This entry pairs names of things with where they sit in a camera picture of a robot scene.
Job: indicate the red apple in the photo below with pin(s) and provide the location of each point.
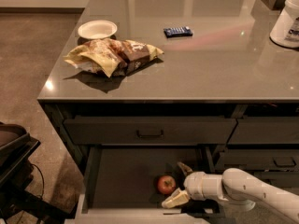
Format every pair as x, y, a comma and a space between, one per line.
166, 184

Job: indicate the grey right bottom drawer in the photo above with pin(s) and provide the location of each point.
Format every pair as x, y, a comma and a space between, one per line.
280, 179

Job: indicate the grey kitchen counter cabinet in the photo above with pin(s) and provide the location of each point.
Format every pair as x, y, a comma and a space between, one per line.
228, 68

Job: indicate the blue candy bar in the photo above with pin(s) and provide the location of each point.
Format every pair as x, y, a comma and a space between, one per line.
177, 32

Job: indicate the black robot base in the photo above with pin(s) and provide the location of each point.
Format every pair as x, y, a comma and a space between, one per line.
16, 146

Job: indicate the grey right top drawer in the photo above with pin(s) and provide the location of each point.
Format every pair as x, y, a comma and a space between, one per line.
266, 130

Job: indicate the open grey middle drawer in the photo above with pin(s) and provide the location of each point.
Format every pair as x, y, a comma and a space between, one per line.
120, 187

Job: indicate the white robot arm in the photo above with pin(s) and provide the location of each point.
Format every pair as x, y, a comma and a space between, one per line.
234, 188

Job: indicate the yellow brown chip bag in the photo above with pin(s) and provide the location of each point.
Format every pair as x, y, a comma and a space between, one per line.
110, 57

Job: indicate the grey right middle drawer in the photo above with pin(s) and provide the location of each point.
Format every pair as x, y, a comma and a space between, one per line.
259, 159

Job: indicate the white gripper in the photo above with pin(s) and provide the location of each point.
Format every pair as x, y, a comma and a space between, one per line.
193, 186

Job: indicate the closed grey top drawer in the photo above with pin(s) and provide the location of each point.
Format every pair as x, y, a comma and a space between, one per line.
149, 130

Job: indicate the white wipes canister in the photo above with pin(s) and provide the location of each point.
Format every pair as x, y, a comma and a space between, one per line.
286, 30

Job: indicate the white paper bowl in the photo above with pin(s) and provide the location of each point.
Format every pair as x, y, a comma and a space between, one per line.
97, 29

